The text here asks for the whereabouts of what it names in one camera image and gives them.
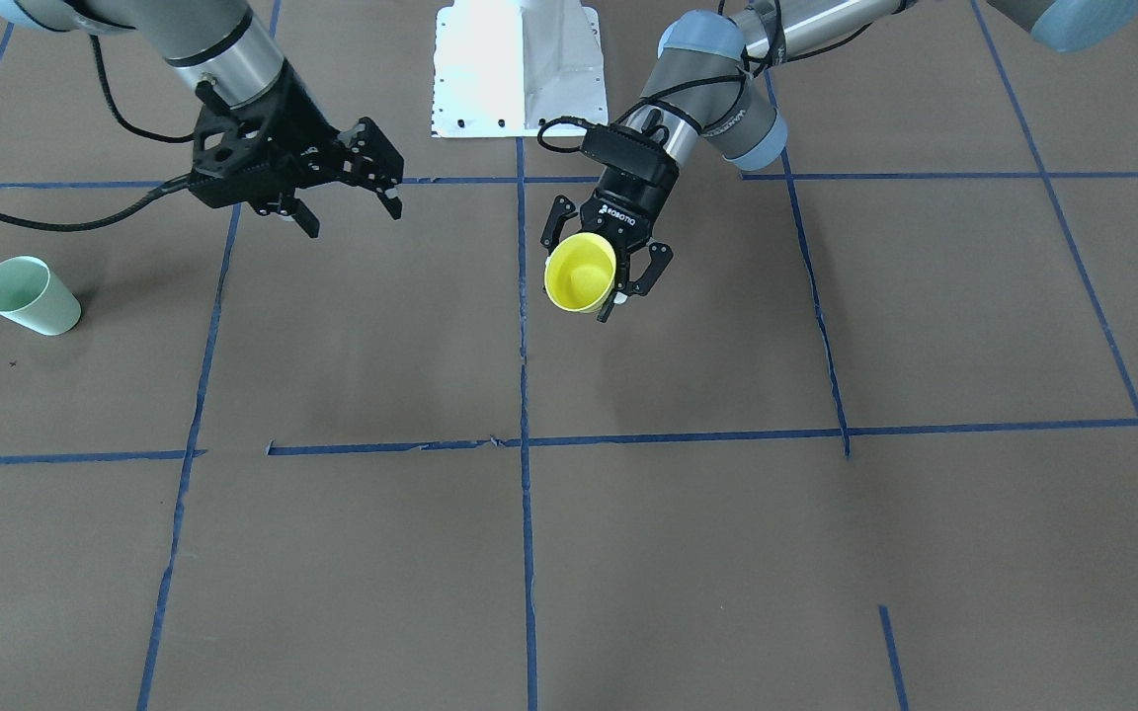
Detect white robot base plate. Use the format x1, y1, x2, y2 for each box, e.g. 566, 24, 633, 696
430, 1, 609, 139

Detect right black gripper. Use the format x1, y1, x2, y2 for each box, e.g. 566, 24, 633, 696
187, 69, 405, 239

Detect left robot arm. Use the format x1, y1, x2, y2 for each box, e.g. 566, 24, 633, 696
541, 1, 912, 321

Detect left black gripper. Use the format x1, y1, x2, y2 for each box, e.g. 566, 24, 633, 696
541, 163, 681, 323

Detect green plastic cup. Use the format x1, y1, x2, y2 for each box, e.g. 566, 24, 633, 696
0, 256, 82, 337

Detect brown paper table cover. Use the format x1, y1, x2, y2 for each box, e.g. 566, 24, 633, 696
0, 1, 1138, 710

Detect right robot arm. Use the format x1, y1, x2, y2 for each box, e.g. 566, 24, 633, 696
0, 1, 405, 238

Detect yellow plastic cup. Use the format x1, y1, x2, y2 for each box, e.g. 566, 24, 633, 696
543, 231, 618, 312

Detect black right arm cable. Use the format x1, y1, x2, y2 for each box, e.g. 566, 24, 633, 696
0, 35, 197, 234

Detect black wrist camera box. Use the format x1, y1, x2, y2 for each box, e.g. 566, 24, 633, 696
582, 124, 674, 185

